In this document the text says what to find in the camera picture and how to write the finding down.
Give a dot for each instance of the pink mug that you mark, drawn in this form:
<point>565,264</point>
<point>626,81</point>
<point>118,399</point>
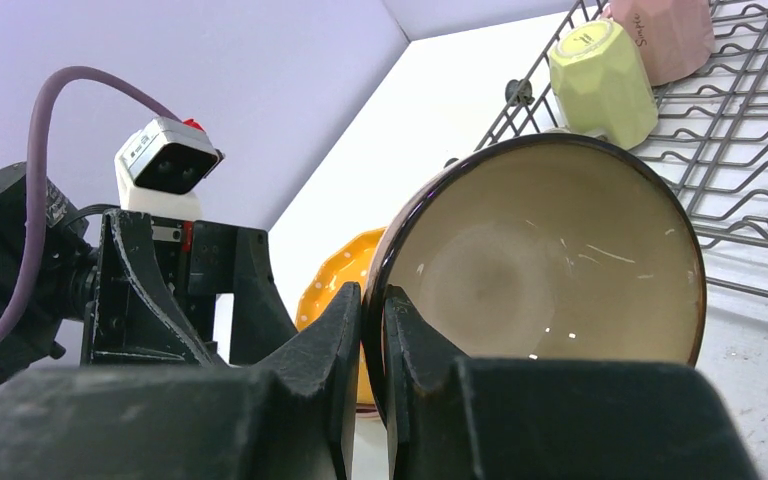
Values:
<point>675,38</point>

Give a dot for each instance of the pink plate under orange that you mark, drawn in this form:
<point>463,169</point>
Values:
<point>366,410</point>

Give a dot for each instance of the grey wire dish rack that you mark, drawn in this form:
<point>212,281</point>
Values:
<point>711,147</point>

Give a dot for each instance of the brown ceramic bowl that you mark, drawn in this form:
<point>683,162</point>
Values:
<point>545,246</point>

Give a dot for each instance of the pale yellow mug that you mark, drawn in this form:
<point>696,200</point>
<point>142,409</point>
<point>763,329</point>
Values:
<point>600,84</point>

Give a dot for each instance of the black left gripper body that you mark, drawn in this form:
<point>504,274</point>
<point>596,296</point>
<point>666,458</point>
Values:
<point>195,260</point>

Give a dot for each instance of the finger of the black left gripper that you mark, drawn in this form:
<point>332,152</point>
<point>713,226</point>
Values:
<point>260,321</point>
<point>135,320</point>

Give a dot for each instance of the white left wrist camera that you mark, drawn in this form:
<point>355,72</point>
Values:
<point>159,166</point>

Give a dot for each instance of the orange polka dot plate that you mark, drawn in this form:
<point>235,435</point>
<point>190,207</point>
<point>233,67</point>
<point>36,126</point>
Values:
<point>350,263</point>

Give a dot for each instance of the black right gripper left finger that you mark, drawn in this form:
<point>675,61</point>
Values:
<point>289,416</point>

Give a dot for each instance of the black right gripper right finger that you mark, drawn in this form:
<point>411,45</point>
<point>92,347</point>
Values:
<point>451,416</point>

